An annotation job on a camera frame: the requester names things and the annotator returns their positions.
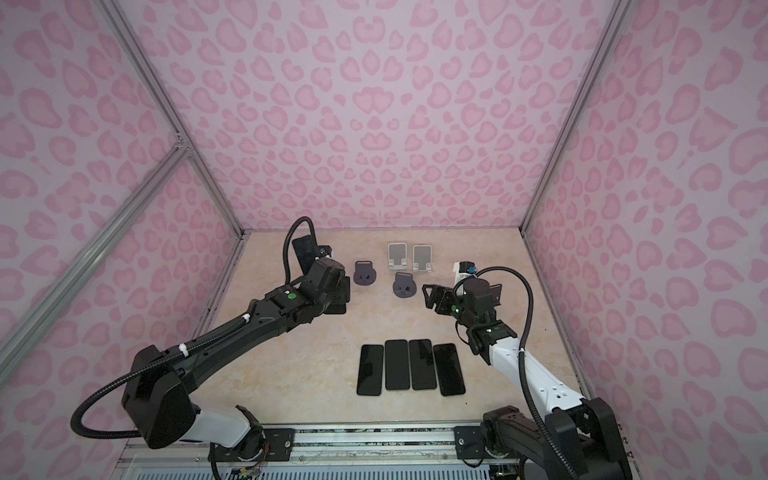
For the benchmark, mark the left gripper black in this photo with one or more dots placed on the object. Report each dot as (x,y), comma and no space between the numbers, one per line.
(345,283)

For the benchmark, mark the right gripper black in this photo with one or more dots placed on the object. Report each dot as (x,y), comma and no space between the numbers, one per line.
(445,293)

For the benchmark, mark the blue phone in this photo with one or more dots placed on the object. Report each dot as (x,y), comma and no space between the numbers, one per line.
(337,307)

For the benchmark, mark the dark round stand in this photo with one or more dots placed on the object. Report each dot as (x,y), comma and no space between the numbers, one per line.
(404,285)
(364,273)

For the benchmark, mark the white folding stand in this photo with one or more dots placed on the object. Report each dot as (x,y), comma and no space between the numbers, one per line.
(397,256)
(422,258)

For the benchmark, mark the purple phone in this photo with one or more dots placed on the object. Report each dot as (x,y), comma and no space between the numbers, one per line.
(306,251)

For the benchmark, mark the black phone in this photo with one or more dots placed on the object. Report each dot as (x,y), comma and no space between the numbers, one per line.
(422,366)
(396,365)
(448,369)

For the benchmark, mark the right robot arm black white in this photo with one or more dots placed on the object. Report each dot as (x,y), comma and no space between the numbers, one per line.
(566,434)

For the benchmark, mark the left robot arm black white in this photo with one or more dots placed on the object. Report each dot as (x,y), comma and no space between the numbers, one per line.
(158,398)

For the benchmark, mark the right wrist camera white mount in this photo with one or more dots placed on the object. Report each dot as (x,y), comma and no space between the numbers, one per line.
(463,270)

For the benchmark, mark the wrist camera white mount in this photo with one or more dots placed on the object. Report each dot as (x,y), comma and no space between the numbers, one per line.
(324,251)
(463,270)

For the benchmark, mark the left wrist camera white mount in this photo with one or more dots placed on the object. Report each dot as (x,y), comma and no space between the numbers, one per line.
(324,251)

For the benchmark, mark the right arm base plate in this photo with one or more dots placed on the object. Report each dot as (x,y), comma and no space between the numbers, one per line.
(469,443)

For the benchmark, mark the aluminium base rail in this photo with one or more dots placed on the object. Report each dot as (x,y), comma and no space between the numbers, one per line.
(400,450)

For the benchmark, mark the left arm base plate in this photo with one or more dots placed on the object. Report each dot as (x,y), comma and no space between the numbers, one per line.
(279,444)

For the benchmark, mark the left aluminium frame diagonal bar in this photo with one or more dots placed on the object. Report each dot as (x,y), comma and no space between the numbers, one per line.
(38,320)

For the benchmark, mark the left corner aluminium post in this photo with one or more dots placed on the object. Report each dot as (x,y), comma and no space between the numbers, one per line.
(129,41)

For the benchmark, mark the corner aluminium post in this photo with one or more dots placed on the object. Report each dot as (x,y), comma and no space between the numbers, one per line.
(129,41)
(621,11)

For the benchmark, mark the right corner aluminium post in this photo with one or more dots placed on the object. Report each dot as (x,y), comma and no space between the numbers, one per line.
(621,11)

